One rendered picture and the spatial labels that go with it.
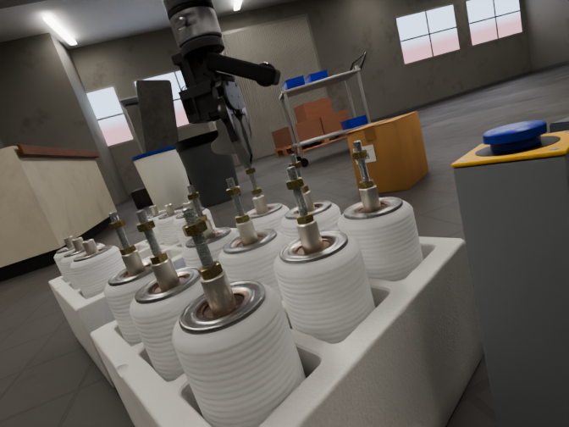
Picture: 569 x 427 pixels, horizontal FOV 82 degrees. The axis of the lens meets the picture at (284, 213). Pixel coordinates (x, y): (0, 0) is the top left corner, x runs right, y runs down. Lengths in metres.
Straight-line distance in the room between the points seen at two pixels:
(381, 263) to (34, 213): 2.41
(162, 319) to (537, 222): 0.33
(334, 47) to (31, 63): 6.52
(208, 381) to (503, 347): 0.25
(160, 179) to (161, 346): 2.97
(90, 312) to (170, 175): 2.65
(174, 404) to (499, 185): 0.32
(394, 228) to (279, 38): 8.62
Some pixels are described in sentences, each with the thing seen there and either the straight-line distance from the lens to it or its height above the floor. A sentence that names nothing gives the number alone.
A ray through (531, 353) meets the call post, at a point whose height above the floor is 0.15.
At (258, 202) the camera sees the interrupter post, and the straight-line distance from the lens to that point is 0.59.
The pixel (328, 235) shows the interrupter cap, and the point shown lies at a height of 0.25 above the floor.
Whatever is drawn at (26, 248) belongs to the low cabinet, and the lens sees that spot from 2.70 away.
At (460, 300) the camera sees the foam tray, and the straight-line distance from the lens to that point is 0.48.
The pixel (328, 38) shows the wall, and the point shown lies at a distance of 9.41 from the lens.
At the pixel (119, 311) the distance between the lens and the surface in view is 0.49.
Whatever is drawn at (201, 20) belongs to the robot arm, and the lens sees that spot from 0.60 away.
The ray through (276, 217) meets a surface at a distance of 0.56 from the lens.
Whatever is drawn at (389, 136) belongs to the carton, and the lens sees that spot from 1.48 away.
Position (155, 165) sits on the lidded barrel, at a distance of 3.30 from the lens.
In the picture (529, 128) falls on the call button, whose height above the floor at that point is 0.33.
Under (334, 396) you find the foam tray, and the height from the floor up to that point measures 0.17.
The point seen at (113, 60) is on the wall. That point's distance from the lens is 8.68.
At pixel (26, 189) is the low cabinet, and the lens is 2.63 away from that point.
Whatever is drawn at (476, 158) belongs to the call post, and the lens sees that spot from 0.30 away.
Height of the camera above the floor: 0.37
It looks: 13 degrees down
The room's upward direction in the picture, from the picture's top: 17 degrees counter-clockwise
